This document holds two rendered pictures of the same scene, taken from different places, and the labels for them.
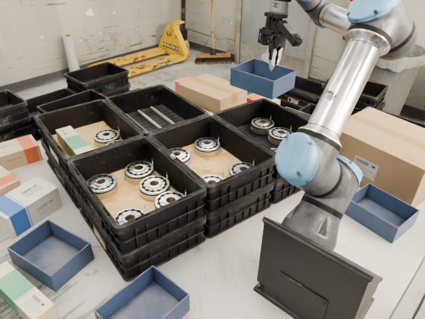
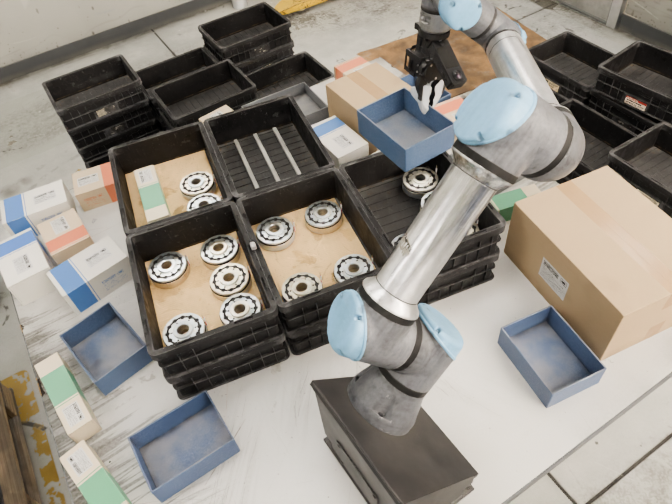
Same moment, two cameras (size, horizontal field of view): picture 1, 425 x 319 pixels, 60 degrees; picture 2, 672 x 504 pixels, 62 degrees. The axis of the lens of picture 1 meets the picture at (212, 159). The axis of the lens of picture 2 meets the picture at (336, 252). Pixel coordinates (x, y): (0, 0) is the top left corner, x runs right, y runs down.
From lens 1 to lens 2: 0.57 m
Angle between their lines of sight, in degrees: 22
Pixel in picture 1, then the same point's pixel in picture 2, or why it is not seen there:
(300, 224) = (360, 397)
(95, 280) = (149, 388)
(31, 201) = (94, 274)
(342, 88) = (421, 241)
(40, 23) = not seen: outside the picture
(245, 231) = not seen: hidden behind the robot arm
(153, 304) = (202, 434)
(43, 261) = (101, 352)
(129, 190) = (201, 279)
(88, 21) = not seen: outside the picture
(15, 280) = (60, 379)
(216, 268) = (290, 400)
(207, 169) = (312, 256)
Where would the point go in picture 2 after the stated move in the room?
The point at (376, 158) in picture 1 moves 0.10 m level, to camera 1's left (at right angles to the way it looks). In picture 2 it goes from (567, 273) to (524, 266)
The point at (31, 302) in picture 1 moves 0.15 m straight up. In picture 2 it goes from (70, 412) to (39, 382)
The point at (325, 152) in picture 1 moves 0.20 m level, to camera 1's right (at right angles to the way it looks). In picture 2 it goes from (381, 328) to (503, 351)
